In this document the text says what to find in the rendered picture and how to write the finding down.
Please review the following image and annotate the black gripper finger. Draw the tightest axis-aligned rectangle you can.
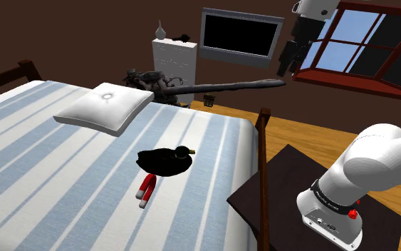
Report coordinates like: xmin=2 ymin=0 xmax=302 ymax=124
xmin=276 ymin=40 xmax=299 ymax=78
xmin=292 ymin=43 xmax=313 ymax=75

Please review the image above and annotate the red framed window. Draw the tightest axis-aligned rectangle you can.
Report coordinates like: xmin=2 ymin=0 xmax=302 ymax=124
xmin=291 ymin=1 xmax=401 ymax=102

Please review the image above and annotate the white chest of drawers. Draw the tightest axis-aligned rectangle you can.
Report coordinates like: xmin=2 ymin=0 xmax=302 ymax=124
xmin=151 ymin=19 xmax=199 ymax=108

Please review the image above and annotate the dark robot stand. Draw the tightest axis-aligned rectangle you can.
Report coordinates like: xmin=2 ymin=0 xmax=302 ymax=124
xmin=226 ymin=143 xmax=401 ymax=251

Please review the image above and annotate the dark grey machine with rod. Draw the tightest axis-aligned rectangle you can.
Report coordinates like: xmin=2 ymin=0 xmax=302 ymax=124
xmin=122 ymin=68 xmax=287 ymax=107

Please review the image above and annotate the black duck figure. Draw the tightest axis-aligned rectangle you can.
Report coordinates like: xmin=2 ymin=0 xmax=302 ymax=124
xmin=136 ymin=145 xmax=197 ymax=178

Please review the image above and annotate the white pillow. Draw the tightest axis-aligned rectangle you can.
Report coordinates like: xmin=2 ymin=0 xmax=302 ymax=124
xmin=53 ymin=82 xmax=155 ymax=138

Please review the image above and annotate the red horseshoe magnet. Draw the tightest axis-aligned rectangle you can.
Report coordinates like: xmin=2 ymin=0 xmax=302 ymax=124
xmin=135 ymin=173 xmax=158 ymax=210

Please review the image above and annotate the blue white striped wooden bed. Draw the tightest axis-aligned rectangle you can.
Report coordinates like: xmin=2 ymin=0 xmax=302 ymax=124
xmin=0 ymin=59 xmax=271 ymax=251

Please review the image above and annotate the grey framed wall screen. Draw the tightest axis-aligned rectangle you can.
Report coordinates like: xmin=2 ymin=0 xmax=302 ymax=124
xmin=199 ymin=7 xmax=285 ymax=70

